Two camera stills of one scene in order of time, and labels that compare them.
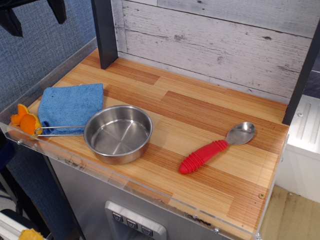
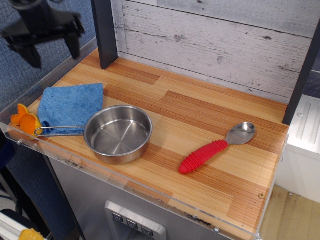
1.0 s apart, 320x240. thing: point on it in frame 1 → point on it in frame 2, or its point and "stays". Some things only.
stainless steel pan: (119, 133) stays
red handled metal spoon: (239, 133) stays
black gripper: (10, 21) → (38, 23)
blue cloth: (69, 106) stays
